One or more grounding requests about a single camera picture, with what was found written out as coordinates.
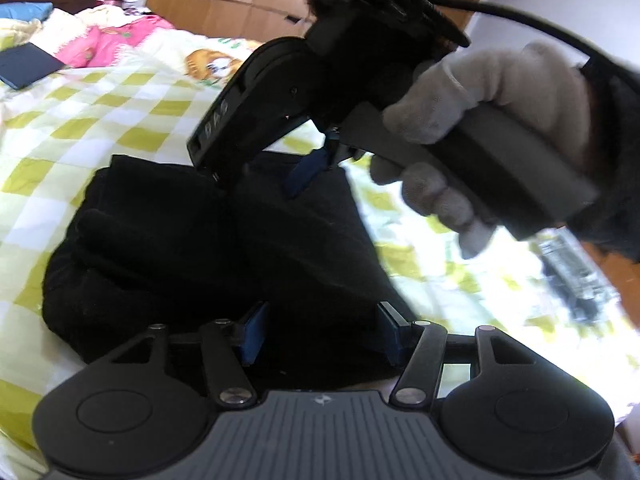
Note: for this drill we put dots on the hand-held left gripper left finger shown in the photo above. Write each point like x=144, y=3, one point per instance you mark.
x=255, y=335

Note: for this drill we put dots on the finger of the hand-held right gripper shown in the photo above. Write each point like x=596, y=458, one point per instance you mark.
x=305, y=174
x=336, y=140

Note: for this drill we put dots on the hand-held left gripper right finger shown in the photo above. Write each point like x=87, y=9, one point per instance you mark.
x=391, y=340

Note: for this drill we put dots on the black pants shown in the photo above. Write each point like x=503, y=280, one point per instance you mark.
x=200, y=260

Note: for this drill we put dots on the person's right forearm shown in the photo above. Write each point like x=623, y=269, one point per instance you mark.
x=615, y=135

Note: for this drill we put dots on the person's right hand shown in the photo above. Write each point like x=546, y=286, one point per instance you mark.
x=525, y=85

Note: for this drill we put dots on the wooden wardrobe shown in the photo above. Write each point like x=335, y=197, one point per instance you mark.
x=200, y=10

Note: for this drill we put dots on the cartoon printed quilt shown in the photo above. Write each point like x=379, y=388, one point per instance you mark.
x=125, y=35

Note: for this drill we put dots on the yellow checkered bed sheet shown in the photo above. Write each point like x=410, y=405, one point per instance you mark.
x=100, y=125

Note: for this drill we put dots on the pile of clothes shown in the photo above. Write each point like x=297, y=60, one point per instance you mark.
x=120, y=0

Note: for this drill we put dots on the grey black object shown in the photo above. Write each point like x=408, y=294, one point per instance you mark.
x=575, y=275

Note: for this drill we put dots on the dark blue folded cloth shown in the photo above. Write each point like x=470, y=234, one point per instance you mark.
x=27, y=65

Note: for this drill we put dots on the blue pillow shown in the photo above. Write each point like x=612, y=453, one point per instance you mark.
x=25, y=10

